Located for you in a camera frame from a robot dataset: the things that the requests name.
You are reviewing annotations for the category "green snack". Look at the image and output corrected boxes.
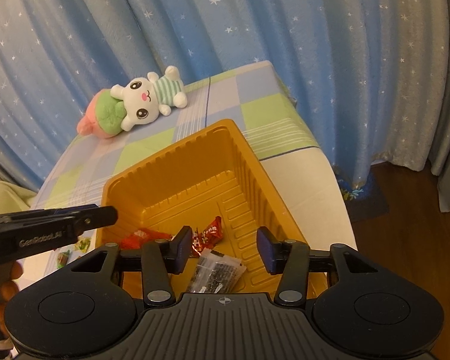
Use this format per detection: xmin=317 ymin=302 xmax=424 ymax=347
xmin=56 ymin=250 xmax=71 ymax=269

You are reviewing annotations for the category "yellow green candy packet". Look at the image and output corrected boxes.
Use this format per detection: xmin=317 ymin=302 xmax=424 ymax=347
xmin=74 ymin=237 xmax=91 ymax=254

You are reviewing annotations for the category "person's left hand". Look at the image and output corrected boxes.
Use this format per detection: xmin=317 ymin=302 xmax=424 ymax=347
xmin=0 ymin=262 xmax=23 ymax=338

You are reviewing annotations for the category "red snack packet in tray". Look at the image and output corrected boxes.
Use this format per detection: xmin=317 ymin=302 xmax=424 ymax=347
xmin=119 ymin=228 xmax=172 ymax=250

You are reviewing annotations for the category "pale yellow cushion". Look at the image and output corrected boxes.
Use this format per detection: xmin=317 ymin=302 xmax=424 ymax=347
xmin=0 ymin=181 xmax=36 ymax=214

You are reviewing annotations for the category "clear dark snack packet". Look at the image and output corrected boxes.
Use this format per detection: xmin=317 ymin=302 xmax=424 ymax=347
xmin=186 ymin=249 xmax=246 ymax=294

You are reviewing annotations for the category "red candy wrapper in tray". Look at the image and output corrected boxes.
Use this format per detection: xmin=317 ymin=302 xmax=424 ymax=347
xmin=190 ymin=216 xmax=224 ymax=258

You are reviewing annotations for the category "checkered tablecloth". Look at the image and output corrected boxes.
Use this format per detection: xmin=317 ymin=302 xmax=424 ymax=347
xmin=18 ymin=60 xmax=358 ymax=290

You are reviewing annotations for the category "orange plastic tray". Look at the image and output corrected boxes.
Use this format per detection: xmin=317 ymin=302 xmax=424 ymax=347
xmin=95 ymin=118 xmax=329 ymax=301

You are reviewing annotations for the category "white bunny carrot plush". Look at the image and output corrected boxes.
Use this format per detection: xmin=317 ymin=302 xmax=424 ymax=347
xmin=77 ymin=66 xmax=188 ymax=138

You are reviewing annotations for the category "grey curtain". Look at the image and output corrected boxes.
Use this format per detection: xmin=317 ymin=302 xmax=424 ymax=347
xmin=376 ymin=0 xmax=450 ymax=212

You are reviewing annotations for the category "blue star curtain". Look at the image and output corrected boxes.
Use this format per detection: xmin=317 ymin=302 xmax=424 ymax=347
xmin=0 ymin=0 xmax=450 ymax=192

